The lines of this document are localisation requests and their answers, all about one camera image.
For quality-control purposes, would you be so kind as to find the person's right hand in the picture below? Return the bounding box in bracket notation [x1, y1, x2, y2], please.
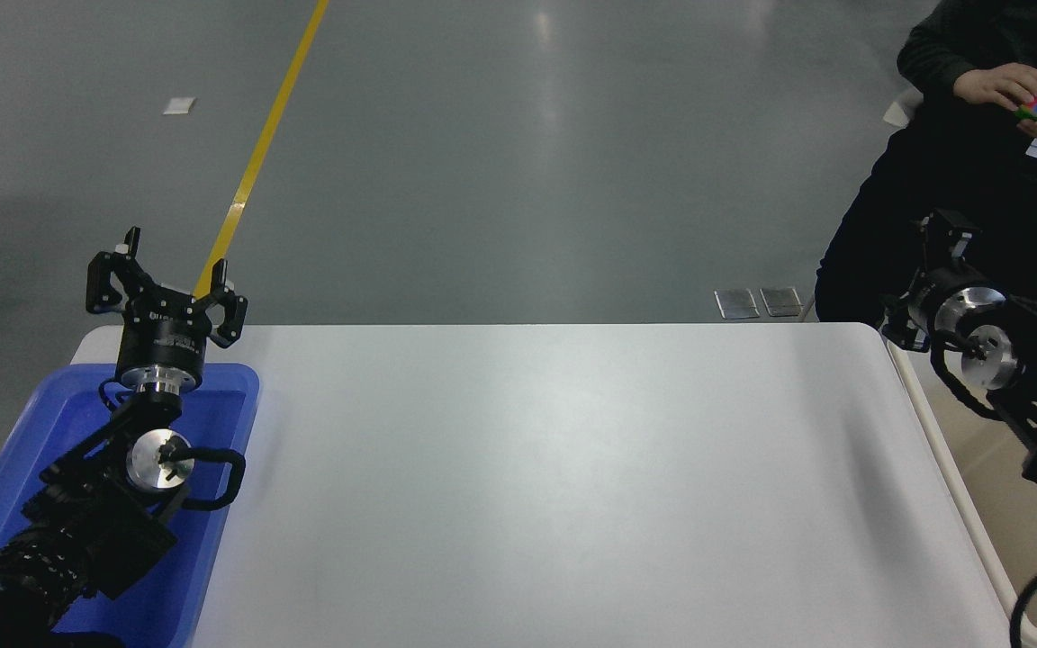
[954, 63, 1037, 114]

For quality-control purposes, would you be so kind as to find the blue plastic tray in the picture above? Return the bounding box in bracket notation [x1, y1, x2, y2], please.
[0, 363, 260, 648]

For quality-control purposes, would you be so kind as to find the large pale bin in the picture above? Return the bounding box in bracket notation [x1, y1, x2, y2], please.
[883, 326, 1037, 648]

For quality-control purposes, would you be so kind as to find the white chair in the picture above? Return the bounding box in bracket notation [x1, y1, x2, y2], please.
[883, 87, 924, 127]

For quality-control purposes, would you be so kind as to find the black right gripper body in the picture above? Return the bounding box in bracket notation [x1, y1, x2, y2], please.
[906, 265, 966, 338]

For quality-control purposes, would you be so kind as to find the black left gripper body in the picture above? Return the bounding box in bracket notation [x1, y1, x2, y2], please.
[114, 288, 213, 390]

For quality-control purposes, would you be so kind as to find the person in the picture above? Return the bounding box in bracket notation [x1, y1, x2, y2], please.
[814, 0, 1037, 327]

